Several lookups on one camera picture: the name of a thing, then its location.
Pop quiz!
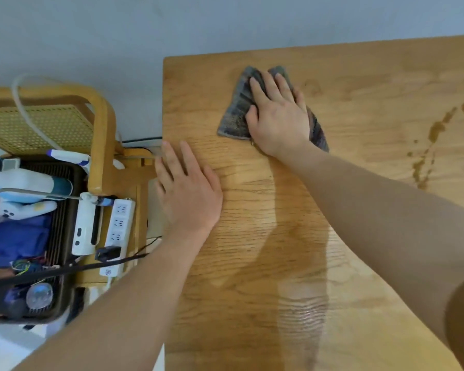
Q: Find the person's right hand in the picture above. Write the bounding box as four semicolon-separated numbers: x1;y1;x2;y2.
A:
245;70;312;159

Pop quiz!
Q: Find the person's left hand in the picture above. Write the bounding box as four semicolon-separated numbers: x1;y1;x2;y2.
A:
154;140;224;238

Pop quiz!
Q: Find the grey striped cleaning cloth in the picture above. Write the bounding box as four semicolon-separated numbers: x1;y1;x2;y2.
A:
216;65;330;153

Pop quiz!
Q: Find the person's right forearm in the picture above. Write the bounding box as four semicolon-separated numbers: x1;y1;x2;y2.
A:
282;141;464;371

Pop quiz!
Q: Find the person's left forearm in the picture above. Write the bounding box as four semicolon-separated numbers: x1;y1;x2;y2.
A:
13;227;213;371

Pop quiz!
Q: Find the white power strip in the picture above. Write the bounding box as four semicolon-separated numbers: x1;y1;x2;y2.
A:
99;198;136;278

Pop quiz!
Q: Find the wooden rattan chair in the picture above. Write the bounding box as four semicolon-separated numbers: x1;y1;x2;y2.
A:
0;85;165;289

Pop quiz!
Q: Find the black charger plug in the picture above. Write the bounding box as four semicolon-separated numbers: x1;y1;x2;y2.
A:
95;246;123;262

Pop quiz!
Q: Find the white water pump dispenser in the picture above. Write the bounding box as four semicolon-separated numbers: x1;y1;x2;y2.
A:
0;188;103;256

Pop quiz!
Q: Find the small white spray bottle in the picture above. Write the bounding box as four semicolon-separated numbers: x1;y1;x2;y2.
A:
46;149;125;174

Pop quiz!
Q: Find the dark brown tray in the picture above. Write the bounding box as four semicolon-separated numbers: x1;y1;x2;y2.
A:
0;154;87;325

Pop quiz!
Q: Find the wooden table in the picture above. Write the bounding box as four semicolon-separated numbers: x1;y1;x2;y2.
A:
162;33;464;371

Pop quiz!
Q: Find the large white spray bottle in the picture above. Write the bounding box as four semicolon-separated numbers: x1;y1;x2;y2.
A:
0;156;73;197

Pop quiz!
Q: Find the white plush toy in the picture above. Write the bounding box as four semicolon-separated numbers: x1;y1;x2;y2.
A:
0;199;58;221

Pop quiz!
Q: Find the blue cloth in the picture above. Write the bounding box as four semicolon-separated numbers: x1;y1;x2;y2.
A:
0;215;53;269

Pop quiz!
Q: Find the clear round case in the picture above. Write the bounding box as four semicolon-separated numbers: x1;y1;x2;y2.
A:
26;282;54;310

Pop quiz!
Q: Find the coloured wires circuit board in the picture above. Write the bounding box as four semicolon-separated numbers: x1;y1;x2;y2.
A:
7;258;49;286

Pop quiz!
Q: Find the clear hose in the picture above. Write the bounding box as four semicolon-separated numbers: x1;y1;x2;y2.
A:
11;74;64;151

